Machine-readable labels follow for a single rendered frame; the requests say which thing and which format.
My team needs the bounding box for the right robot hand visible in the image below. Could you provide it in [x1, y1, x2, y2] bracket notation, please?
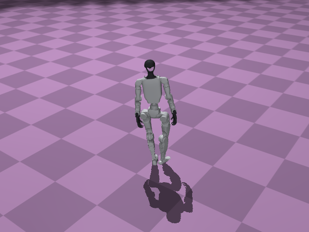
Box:
[171, 110, 177, 125]

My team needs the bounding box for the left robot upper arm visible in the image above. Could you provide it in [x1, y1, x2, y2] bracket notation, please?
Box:
[135, 78, 142, 102]

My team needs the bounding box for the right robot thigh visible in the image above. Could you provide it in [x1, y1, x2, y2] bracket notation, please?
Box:
[158, 111, 170, 143]

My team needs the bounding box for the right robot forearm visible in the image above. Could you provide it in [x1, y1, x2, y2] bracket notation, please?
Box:
[168, 94, 177, 113]

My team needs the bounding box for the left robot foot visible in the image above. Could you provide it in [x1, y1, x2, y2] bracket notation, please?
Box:
[152, 154, 158, 165]

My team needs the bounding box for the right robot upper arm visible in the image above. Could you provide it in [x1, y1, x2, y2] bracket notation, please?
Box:
[160, 77, 171, 100]

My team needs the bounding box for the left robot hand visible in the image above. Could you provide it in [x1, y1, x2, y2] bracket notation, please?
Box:
[135, 113, 143, 128]

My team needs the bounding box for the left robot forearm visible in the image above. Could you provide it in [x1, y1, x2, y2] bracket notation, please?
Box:
[135, 96, 141, 115]

